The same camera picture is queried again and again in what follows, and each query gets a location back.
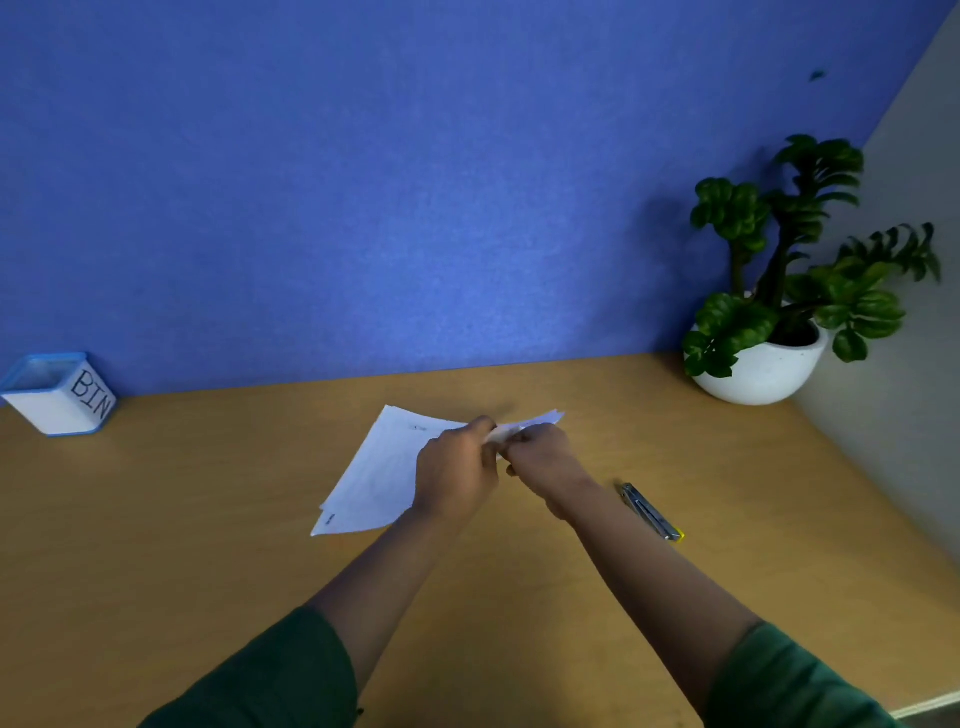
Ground person's left hand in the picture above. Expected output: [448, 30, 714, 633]
[411, 416, 501, 524]

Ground person's right hand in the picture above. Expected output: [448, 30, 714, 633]
[499, 423, 601, 522]

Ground white paper sheets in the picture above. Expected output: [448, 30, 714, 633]
[310, 405, 565, 537]

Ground person's left forearm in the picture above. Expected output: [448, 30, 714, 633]
[139, 504, 460, 728]

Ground person's right forearm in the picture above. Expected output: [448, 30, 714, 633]
[561, 480, 912, 728]

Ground silver staple remover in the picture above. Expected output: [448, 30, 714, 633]
[619, 482, 685, 543]

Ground white round plant pot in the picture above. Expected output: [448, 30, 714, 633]
[690, 321, 831, 407]

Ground green potted plant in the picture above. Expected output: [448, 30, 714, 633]
[681, 134, 942, 379]

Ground white bin with blue rim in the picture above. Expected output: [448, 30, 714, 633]
[0, 352, 118, 438]

